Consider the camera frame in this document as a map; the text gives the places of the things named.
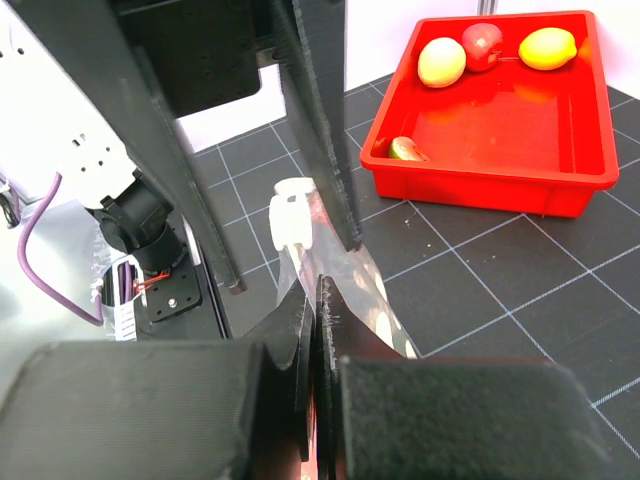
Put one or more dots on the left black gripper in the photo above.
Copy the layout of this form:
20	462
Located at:
204	53

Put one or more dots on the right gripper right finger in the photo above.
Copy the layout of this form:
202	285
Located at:
381	415

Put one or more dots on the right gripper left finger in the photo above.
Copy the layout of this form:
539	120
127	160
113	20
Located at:
225	409

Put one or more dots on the white-spotted clear zip bag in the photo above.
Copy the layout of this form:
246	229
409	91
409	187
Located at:
309	248

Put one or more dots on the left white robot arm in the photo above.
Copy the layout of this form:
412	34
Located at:
40	99

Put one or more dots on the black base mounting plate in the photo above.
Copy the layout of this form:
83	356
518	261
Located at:
186	305

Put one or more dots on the toy watermelon slice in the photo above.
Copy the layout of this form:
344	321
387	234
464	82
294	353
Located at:
404	148

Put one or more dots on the orange toy fruit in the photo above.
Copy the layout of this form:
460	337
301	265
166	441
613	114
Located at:
441	62

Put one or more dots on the red toy apple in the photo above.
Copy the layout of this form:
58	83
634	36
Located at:
482	43

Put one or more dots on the red plastic tray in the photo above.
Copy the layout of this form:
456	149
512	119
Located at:
511	138

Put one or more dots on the yellow toy lemon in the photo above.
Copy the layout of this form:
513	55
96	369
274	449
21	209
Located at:
547	49

